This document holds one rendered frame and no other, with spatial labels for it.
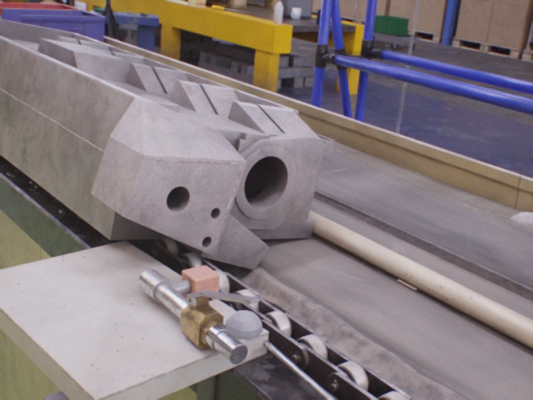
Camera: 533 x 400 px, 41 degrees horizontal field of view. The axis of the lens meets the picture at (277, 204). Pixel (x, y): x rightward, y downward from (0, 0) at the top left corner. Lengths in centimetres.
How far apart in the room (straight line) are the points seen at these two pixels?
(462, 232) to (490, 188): 23
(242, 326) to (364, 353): 18
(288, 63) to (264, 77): 69
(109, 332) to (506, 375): 46
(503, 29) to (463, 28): 70
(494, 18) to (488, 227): 998
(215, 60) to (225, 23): 59
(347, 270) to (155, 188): 35
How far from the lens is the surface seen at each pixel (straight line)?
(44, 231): 121
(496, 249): 127
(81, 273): 92
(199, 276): 84
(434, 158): 160
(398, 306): 100
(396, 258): 107
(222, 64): 696
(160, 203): 88
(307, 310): 96
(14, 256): 137
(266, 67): 598
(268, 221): 109
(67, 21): 277
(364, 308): 98
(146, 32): 500
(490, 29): 1132
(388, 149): 169
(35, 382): 141
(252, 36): 610
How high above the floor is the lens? 120
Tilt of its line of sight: 20 degrees down
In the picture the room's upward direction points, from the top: 6 degrees clockwise
